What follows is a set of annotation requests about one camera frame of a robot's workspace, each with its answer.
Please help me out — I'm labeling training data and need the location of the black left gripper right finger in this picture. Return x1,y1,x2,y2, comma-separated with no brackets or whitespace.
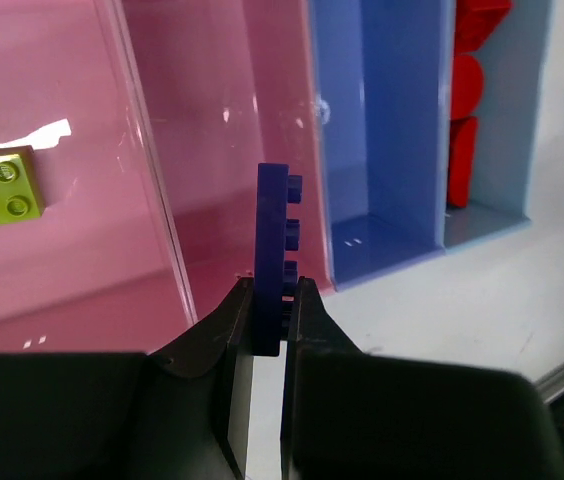
281,278,564,479

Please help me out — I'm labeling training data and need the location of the green T-shaped lego assembly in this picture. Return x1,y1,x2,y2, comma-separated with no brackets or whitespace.
0,146,46,225

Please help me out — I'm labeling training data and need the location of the red rounded lego brick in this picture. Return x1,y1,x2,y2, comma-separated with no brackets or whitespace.
450,55,484,120

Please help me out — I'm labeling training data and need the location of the small pink container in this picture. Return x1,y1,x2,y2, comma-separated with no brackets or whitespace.
123,1,331,317

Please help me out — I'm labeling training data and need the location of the small red lego brick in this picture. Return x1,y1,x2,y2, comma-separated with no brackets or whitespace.
454,0,513,54

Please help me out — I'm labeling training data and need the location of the large pink container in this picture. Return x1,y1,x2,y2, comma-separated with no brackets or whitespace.
0,1,195,353

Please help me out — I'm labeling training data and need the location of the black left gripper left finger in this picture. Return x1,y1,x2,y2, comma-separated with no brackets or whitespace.
0,278,253,479

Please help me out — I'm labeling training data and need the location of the dark blue lego plate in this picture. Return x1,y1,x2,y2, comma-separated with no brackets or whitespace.
252,163,303,357

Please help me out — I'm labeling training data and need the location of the light blue container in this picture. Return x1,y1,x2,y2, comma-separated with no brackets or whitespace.
444,1,553,250

